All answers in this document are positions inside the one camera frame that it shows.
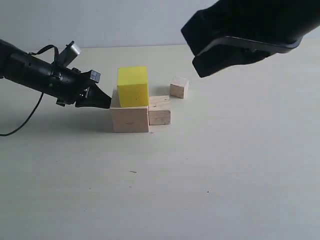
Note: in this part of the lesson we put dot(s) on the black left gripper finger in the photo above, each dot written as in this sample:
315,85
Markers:
93,97

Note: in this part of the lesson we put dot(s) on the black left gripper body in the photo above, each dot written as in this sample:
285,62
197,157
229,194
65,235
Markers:
66,84

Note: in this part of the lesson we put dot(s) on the yellow cube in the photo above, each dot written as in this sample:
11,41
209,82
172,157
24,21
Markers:
133,86

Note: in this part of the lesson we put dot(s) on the large pale wooden cube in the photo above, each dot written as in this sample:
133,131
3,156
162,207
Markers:
128,119

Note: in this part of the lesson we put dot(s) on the medium plywood cube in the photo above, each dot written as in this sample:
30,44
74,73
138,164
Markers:
159,110

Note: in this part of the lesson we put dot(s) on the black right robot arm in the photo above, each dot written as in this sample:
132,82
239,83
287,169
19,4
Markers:
243,32

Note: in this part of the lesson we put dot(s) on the small pale wooden cube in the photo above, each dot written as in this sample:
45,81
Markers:
179,87

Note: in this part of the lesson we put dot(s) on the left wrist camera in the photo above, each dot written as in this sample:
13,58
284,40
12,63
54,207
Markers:
70,52

